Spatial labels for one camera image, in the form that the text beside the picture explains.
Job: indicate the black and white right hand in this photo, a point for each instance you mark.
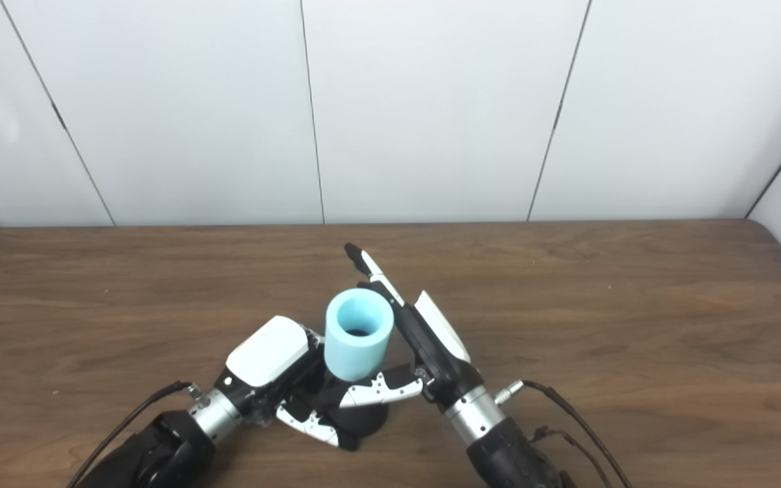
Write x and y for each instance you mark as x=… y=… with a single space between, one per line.
x=441 y=352

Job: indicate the black and white left hand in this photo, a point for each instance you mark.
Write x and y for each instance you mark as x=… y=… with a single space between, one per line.
x=265 y=352

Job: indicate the light blue cylinder cup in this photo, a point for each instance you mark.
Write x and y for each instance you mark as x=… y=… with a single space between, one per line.
x=356 y=356

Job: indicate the black funnel-shaped nozzle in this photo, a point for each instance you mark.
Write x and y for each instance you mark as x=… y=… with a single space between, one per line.
x=367 y=420

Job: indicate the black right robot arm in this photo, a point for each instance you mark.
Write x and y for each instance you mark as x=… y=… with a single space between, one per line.
x=506 y=451

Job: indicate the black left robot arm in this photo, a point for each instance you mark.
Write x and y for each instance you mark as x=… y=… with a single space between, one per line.
x=160 y=451

